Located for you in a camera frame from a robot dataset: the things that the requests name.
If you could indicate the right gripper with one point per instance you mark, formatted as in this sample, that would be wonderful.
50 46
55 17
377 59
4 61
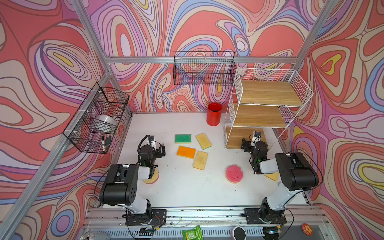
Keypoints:
246 145

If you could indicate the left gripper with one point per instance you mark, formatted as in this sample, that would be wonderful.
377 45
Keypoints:
160 151

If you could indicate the orange sponge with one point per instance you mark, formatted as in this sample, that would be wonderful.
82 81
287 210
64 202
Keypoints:
186 152

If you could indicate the yellow sponge green back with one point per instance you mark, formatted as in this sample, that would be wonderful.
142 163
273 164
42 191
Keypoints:
203 141

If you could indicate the pale yellow sponge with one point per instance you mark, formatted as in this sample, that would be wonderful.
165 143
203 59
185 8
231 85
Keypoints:
200 160

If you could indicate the white wire wooden shelf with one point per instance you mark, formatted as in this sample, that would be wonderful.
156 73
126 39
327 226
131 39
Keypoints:
263 99

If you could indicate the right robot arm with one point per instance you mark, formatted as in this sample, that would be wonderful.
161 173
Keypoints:
296 175

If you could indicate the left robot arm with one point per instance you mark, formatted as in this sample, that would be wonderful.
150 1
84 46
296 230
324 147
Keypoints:
120 187

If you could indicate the yellow smiley sponge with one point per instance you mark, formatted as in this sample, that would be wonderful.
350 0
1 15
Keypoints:
154 178

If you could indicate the pink smiley sponge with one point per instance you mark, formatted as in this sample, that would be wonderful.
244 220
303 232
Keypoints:
234 174

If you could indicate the red cylindrical cup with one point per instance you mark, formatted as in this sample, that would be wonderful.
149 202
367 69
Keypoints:
214 112

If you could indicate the yellow sponge right side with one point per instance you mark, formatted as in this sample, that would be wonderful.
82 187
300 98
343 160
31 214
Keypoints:
274 177

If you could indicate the silver bowl in basket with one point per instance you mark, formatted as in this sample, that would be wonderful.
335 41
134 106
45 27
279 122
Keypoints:
107 120

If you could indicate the round black speaker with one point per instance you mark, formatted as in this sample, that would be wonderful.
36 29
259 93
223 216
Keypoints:
238 233

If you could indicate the green snack packet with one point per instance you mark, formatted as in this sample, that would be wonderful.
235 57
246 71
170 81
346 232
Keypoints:
193 234

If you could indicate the red round sticker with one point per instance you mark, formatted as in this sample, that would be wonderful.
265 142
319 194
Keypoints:
307 229

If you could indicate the metal can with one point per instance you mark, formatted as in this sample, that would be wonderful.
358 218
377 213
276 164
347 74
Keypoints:
91 235

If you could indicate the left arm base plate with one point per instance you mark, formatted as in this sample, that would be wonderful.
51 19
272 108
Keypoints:
155 218

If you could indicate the black wire basket left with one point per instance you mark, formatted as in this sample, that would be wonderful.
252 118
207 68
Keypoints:
85 132

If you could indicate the black wire basket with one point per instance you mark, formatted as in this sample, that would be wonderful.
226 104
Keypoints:
85 132
204 68

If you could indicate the black wire basket back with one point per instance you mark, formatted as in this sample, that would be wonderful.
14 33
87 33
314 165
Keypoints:
204 68

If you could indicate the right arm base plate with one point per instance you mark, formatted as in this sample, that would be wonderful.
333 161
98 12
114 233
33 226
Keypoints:
264 216

